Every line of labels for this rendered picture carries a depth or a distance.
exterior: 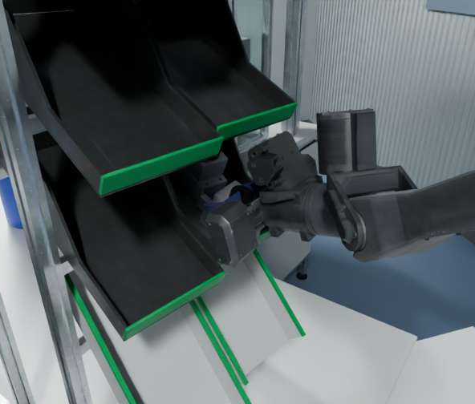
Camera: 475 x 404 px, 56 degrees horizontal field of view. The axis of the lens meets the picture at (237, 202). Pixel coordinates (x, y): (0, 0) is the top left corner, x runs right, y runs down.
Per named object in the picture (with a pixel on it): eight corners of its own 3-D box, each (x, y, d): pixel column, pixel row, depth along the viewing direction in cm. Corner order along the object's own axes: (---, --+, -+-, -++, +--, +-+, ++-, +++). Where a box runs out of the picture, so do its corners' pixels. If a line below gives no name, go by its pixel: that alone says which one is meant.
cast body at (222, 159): (222, 195, 63) (237, 159, 59) (197, 204, 61) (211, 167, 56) (188, 156, 67) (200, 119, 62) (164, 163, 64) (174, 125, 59)
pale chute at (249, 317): (289, 339, 72) (306, 334, 68) (229, 387, 63) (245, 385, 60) (202, 188, 75) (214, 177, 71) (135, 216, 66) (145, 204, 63)
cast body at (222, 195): (254, 236, 60) (273, 201, 55) (234, 252, 57) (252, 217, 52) (209, 197, 62) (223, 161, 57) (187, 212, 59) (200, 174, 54)
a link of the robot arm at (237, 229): (363, 198, 55) (357, 151, 53) (282, 280, 43) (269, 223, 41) (306, 195, 61) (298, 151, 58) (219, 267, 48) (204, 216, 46)
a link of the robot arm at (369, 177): (436, 243, 39) (436, 104, 37) (352, 257, 37) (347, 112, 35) (367, 217, 50) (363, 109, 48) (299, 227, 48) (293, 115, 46)
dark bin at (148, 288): (221, 284, 52) (239, 246, 47) (123, 342, 44) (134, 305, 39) (95, 135, 63) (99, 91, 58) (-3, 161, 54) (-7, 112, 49)
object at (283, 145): (325, 184, 50) (316, 126, 47) (292, 211, 45) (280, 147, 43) (279, 182, 54) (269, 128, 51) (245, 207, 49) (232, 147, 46)
